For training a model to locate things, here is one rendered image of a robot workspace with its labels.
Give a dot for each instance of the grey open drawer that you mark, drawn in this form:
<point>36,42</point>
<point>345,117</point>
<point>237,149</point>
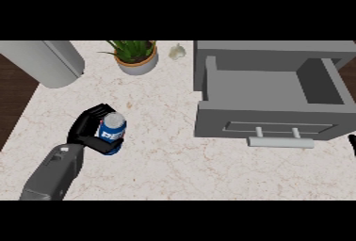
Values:
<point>270,103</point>

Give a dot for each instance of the potted green plant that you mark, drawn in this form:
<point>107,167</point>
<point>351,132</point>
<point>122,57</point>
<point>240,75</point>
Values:
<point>135,56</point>

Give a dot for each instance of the blue soda can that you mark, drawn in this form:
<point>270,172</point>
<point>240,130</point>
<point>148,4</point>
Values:
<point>113,128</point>

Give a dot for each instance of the pale garlic bulb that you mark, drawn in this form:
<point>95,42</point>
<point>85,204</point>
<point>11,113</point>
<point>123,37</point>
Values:
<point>177,52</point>

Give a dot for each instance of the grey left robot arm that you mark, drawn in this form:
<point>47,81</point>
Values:
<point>52,172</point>

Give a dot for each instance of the grey cabinet body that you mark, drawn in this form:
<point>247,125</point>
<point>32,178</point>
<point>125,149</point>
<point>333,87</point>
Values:
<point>274,52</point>

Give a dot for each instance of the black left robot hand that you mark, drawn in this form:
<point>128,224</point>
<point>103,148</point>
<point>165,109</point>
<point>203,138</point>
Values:
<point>83,125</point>

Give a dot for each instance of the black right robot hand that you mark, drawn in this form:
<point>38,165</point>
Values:
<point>354,140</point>

